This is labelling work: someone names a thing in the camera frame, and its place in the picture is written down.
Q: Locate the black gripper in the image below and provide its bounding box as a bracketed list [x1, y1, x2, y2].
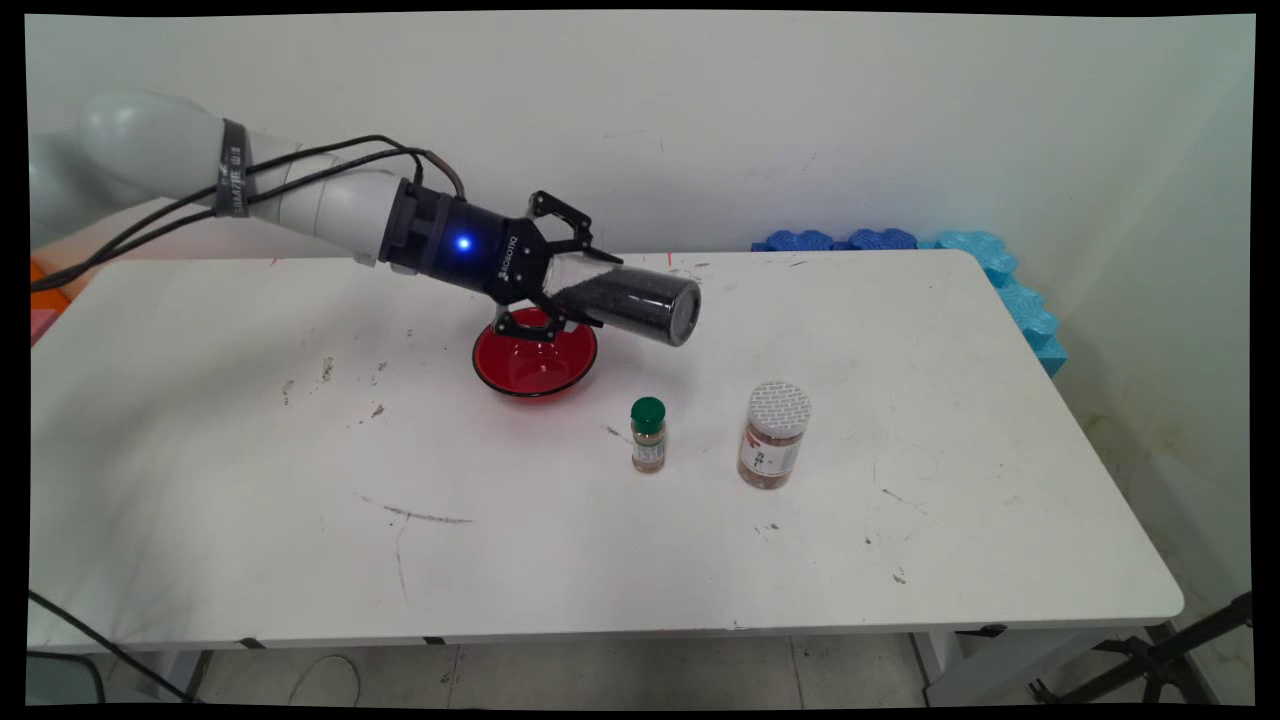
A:
[378, 180, 626, 343]

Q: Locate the clear jar of black seeds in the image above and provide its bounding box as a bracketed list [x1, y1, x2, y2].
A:
[545, 250, 702, 348]

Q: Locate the red bowl with black rim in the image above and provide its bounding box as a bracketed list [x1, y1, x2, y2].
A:
[472, 308, 600, 399]

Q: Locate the small green-capped spice bottle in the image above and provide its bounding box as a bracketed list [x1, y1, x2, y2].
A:
[630, 397, 668, 475]

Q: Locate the white-lidded brown spice jar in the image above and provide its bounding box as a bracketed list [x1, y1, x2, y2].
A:
[737, 381, 812, 491]

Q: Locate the light blue foam mat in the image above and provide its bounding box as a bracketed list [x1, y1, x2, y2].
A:
[920, 230, 1069, 379]

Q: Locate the orange foam mat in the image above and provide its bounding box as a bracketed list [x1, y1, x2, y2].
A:
[30, 260, 73, 311]

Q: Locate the white table leg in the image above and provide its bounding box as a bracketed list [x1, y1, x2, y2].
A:
[912, 630, 1151, 706]
[155, 650, 211, 703]

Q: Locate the black tripod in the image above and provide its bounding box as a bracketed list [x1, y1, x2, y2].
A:
[1030, 592, 1253, 706]

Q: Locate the black cable with metal plug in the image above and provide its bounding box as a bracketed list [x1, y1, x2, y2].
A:
[30, 148, 468, 293]

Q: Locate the black camera cable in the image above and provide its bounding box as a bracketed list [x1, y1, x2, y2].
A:
[30, 135, 426, 291]

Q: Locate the grey velcro arm strap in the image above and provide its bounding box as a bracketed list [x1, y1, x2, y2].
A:
[215, 118, 259, 218]

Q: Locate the thin grey floor wire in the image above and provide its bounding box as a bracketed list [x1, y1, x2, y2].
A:
[290, 655, 361, 706]

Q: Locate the black floor cable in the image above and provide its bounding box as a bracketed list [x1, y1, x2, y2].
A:
[28, 590, 201, 704]

